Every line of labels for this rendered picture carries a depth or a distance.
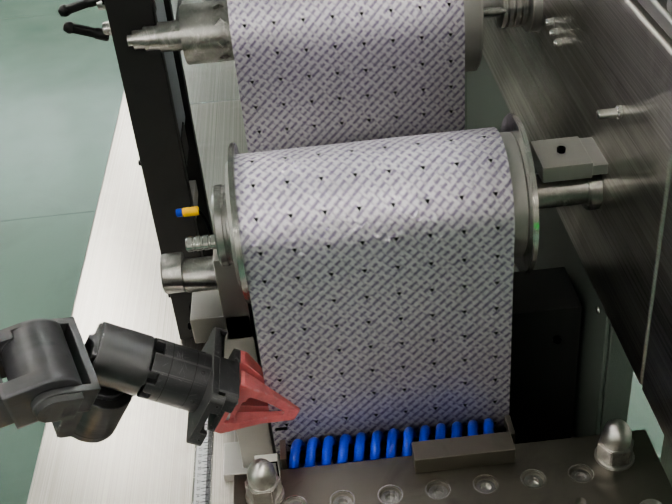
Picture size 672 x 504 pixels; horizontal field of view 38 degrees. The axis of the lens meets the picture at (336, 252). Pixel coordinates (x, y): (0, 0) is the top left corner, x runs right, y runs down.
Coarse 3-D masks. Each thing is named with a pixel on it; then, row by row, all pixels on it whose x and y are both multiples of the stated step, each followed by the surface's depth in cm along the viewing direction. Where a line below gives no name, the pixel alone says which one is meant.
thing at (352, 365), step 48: (480, 288) 89; (288, 336) 90; (336, 336) 91; (384, 336) 91; (432, 336) 91; (480, 336) 92; (288, 384) 93; (336, 384) 94; (384, 384) 94; (432, 384) 95; (480, 384) 95; (288, 432) 97; (336, 432) 98; (384, 432) 98; (432, 432) 99
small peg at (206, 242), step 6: (186, 240) 88; (192, 240) 88; (198, 240) 88; (204, 240) 88; (210, 240) 88; (186, 246) 88; (192, 246) 88; (198, 246) 88; (204, 246) 88; (210, 246) 88
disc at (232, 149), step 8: (232, 144) 88; (232, 152) 86; (232, 160) 85; (232, 168) 84; (232, 176) 84; (232, 184) 83; (232, 192) 83; (232, 200) 83; (232, 208) 83; (232, 216) 83; (232, 224) 83; (240, 240) 83; (240, 248) 83; (240, 256) 83; (240, 264) 84; (240, 272) 84; (240, 280) 85; (248, 288) 87; (248, 296) 87
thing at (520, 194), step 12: (504, 132) 89; (504, 144) 87; (516, 144) 87; (516, 156) 86; (516, 168) 85; (516, 180) 85; (228, 192) 85; (516, 192) 85; (228, 204) 85; (516, 204) 85; (528, 204) 85; (228, 216) 84; (516, 216) 85; (528, 216) 85; (516, 228) 86; (528, 228) 86; (516, 240) 87; (516, 252) 88
